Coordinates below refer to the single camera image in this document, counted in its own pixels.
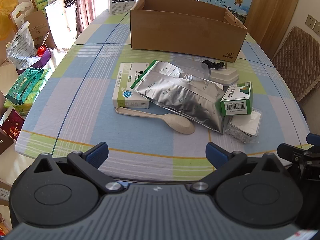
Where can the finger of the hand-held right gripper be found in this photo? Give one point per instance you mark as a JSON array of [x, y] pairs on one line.
[[287, 151], [314, 138]]

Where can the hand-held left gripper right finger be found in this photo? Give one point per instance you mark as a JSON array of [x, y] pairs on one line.
[[215, 154]]

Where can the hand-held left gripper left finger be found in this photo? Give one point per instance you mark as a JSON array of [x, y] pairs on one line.
[[97, 153]]

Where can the brown cardboard box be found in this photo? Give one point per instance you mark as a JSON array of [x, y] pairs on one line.
[[185, 35]]

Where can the desktop with checked tablecloth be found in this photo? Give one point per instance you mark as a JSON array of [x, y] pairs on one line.
[[87, 100]]

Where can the clear box with white contents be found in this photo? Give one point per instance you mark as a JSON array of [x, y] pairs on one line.
[[246, 125]]

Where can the beige plastic spoon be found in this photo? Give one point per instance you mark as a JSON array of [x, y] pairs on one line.
[[180, 125]]

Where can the silver foil bag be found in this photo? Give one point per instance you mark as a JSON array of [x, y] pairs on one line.
[[180, 92]]

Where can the white and green medicine box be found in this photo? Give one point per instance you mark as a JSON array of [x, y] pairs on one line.
[[127, 85]]

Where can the white charger plug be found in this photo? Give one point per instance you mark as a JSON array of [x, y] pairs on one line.
[[222, 77]]

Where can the brown quilted chair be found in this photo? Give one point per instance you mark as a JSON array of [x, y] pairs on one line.
[[297, 62]]

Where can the dark red gift box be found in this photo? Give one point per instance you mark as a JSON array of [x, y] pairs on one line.
[[11, 125]]

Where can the green patterned bag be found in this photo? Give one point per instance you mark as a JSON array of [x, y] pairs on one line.
[[25, 85]]

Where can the purple box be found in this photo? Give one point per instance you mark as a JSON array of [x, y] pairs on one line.
[[42, 60]]

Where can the red shiny wrapper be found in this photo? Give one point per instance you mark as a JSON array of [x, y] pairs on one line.
[[41, 50]]

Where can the clear printed plastic bag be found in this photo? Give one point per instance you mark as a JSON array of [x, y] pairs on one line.
[[21, 47]]

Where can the brown wooden door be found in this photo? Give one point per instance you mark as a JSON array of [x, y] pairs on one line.
[[272, 12]]

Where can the white paper bag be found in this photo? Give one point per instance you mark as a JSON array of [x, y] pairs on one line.
[[60, 22]]

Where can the brown carton with red mark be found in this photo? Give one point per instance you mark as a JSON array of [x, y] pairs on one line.
[[37, 27]]

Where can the pink curtain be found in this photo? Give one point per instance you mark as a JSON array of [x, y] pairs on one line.
[[87, 0]]

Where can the light blue milk carton box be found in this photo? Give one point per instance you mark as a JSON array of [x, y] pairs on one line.
[[225, 0]]

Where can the white wooden chair back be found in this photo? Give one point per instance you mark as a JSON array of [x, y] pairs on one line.
[[21, 11]]

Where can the stack of green tissue packs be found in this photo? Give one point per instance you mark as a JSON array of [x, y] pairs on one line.
[[43, 1]]

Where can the yellow plastic bag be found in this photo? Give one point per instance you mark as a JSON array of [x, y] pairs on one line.
[[6, 10]]

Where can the white wall socket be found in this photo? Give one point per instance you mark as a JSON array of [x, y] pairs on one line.
[[317, 27], [310, 20]]

